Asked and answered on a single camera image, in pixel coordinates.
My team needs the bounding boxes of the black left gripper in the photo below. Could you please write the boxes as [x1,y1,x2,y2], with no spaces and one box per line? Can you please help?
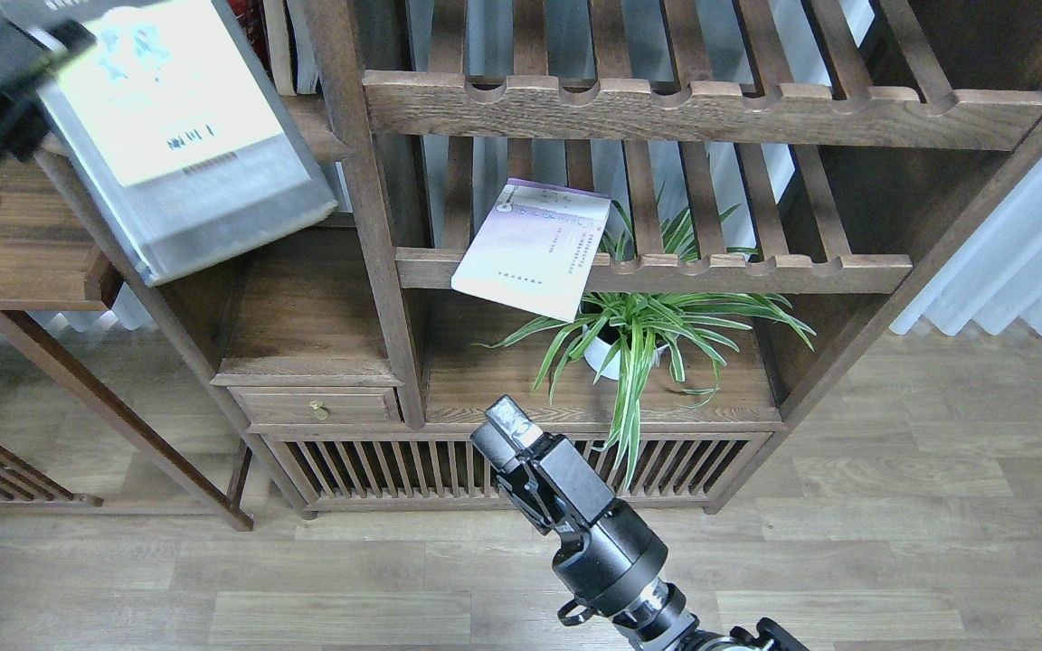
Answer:
[0,20,96,161]

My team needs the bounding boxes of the upright cream books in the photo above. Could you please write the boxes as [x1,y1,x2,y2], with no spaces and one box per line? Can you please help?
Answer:
[261,0,318,96]

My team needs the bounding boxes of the white and purple book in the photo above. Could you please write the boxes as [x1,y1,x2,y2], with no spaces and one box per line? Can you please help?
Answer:
[450,178,611,322]

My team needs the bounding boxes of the dark wooden bookshelf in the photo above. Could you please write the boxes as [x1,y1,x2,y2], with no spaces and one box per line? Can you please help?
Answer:
[137,1,1042,514]

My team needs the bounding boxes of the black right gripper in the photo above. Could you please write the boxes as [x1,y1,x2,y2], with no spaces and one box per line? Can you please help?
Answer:
[471,395,669,625]

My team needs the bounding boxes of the red book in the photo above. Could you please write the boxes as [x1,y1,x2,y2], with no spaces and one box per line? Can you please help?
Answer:
[227,0,270,71]

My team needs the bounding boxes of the white curtain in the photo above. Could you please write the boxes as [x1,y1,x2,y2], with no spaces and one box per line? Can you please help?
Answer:
[890,157,1042,336]

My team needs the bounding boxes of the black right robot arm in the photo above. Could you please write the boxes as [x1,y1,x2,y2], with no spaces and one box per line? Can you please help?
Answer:
[471,396,802,650]

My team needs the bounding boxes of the white plant pot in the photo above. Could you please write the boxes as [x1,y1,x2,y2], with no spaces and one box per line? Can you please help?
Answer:
[584,326,668,381]

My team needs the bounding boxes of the brass drawer knob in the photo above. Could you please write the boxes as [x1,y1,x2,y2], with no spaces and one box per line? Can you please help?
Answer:
[308,401,330,421]

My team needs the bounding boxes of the green spider plant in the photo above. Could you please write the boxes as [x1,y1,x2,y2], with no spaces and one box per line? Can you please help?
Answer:
[497,228,814,485]

